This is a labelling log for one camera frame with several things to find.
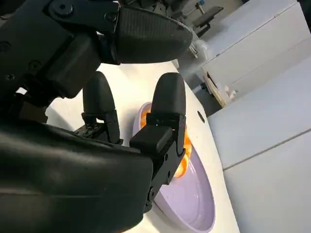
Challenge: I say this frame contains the orange toy bread roll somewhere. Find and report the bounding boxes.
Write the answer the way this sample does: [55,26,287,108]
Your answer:
[140,109,194,180]

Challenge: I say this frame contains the lilac plate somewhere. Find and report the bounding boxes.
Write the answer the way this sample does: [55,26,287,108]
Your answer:
[133,101,216,231]

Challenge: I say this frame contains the black padded seat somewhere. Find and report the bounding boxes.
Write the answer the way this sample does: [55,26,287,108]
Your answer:
[191,6,224,37]

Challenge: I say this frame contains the wooden board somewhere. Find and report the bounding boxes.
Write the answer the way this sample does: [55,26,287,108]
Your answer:
[203,71,228,107]

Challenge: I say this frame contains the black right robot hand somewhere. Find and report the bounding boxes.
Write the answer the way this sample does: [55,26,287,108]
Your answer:
[0,0,194,233]

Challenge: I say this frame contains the white cabinet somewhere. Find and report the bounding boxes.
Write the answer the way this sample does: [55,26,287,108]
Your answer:
[223,130,311,233]
[207,52,311,170]
[201,0,311,104]

